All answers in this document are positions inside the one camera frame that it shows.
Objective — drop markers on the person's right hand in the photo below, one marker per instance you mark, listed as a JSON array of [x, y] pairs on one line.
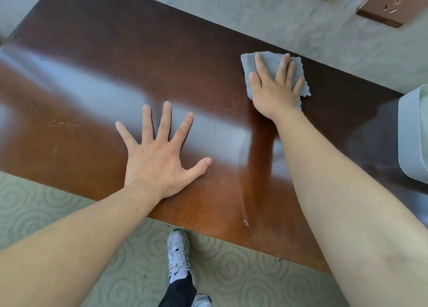
[[275, 94]]

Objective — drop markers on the person's left hand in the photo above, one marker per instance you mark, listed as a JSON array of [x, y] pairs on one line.
[[155, 164]]

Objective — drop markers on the person's right middle finger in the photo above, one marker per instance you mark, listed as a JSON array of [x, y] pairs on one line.
[[283, 67]]

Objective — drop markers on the person's left thumb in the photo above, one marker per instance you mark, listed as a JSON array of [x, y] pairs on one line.
[[200, 169]]

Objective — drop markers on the person's left little finger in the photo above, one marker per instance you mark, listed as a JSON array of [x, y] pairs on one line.
[[124, 133]]

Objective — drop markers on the person's right thumb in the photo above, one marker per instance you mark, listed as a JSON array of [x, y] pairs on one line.
[[254, 84]]

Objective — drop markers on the person's right little finger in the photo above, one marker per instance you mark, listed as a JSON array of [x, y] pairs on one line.
[[298, 85]]

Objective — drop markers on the person's left middle finger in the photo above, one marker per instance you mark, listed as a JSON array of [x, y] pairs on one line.
[[164, 121]]

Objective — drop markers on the grey-blue cleaning cloth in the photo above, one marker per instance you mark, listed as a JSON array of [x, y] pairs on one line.
[[247, 66]]

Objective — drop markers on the person's left forearm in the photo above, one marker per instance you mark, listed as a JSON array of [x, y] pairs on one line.
[[73, 246]]

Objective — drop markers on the person's right forearm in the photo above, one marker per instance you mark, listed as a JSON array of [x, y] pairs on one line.
[[347, 209]]

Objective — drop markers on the white and silver sneaker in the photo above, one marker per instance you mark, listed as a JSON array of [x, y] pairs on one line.
[[201, 301], [178, 253]]

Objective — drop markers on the white sock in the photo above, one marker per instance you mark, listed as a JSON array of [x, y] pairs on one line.
[[178, 276]]

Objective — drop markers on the white container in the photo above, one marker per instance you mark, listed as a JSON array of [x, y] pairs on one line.
[[414, 133]]

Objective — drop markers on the black trouser leg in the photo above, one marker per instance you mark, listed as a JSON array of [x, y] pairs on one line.
[[179, 293]]

